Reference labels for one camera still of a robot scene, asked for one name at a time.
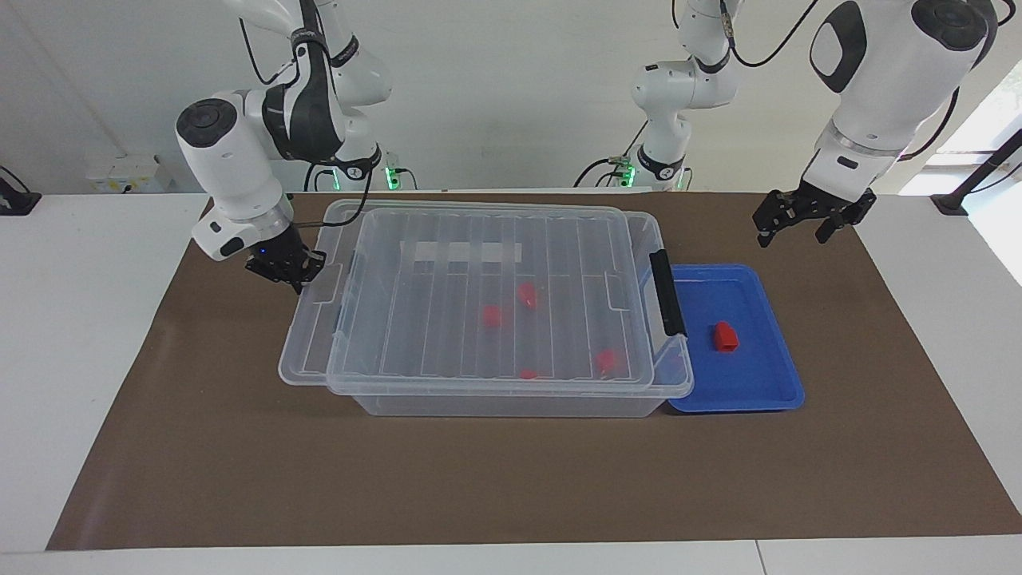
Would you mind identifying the black angled stand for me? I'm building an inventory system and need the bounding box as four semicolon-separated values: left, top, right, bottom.
930;128;1022;216

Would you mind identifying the clear plastic box lid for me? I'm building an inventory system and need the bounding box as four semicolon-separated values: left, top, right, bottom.
278;200;656;395

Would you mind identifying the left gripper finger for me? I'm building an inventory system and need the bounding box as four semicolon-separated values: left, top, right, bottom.
814;209;862;245
753;190;791;248

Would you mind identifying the clear plastic storage box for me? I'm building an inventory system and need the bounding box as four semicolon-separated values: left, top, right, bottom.
327;209;695;418

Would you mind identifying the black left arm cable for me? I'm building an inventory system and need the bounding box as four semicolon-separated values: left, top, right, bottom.
721;0;961;161

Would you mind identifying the blue plastic tray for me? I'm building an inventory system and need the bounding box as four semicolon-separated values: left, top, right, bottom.
667;264;805;414

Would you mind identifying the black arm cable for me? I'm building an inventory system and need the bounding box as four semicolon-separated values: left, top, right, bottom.
721;0;961;161
283;156;373;230

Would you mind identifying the white power strip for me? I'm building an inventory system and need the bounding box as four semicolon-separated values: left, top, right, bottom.
86;156;173;194

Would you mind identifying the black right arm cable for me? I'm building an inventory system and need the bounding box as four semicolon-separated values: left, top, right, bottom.
283;156;373;230

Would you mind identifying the black box latch handle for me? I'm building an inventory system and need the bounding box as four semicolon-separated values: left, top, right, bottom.
649;249;688;338

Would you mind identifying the brown table mat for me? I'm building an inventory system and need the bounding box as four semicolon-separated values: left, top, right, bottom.
46;192;1022;552

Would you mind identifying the black desk clamp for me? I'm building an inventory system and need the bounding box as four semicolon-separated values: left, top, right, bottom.
0;166;42;216

